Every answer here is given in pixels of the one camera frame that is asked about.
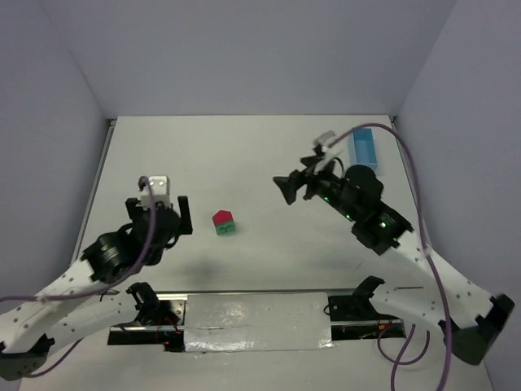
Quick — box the green castle notched block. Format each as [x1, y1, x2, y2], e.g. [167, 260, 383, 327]
[216, 222, 236, 235]

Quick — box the red triangular prism block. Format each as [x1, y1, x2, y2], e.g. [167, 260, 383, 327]
[212, 210, 234, 225]

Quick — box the blue plastic box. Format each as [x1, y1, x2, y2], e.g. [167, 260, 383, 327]
[347, 128, 379, 173]

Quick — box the green rectangular block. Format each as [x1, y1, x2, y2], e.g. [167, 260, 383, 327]
[214, 220, 235, 231]

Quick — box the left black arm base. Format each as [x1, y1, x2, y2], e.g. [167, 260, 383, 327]
[107, 294, 186, 353]

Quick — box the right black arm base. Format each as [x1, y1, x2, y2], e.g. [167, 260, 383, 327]
[323, 276, 397, 322]

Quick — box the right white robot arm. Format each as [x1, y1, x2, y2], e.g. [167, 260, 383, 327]
[273, 156, 514, 366]

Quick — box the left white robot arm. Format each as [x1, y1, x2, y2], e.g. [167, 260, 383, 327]
[1, 195, 193, 381]

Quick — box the silver tape covered panel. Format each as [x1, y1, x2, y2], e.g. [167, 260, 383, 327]
[184, 292, 333, 353]

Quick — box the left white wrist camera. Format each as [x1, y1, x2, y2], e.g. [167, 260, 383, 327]
[138, 175, 171, 209]

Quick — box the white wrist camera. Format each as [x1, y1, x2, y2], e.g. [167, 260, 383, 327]
[313, 130, 344, 174]
[138, 175, 171, 209]

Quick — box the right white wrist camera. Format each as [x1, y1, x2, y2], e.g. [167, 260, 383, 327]
[313, 130, 344, 174]

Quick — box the aluminium rail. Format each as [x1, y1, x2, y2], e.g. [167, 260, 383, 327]
[155, 288, 355, 297]

